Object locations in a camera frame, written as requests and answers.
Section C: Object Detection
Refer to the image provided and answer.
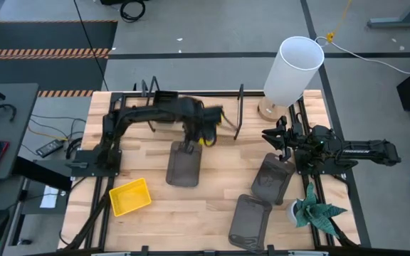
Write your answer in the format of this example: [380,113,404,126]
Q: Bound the black power brick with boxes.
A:
[35,139,65,159]

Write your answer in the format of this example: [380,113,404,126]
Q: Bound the green plant in white pot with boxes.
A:
[285,181,348,238]

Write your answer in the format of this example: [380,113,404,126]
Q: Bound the coiled black cable ring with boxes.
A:
[119,0,147,23]

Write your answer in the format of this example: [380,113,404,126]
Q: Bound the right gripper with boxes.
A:
[261,115,300,163]

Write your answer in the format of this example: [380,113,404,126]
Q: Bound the black aluminium rig frame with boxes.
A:
[58,90,361,256]

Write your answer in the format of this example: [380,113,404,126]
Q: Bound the long black hanging cable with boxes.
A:
[72,0,109,90]

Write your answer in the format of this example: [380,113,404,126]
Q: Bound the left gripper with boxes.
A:
[186,103,224,147]

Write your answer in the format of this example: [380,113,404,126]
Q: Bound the grey desk leg frame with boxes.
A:
[366,0,410,30]

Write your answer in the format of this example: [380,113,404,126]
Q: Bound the black slotted plastic basket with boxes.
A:
[152,90,180,107]

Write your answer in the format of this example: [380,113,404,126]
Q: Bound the bundled black cable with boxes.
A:
[65,137,84,161]

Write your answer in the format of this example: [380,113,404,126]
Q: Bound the grey side desk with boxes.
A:
[0,82,41,181]

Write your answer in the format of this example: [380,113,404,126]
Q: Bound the white shade table lamp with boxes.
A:
[257,35,325,123]

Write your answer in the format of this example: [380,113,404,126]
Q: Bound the black floor mat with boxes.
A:
[0,20,119,92]

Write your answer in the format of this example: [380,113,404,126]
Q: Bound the yellow cable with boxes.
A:
[325,0,353,43]

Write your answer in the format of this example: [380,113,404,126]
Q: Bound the white paper sheet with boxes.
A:
[39,185,61,209]

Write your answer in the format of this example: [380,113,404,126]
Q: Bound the grey translucent plastic bin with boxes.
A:
[251,151,297,206]
[165,140,204,188]
[228,193,273,252]

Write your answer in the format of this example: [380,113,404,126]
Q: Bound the white cable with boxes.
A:
[314,35,410,75]

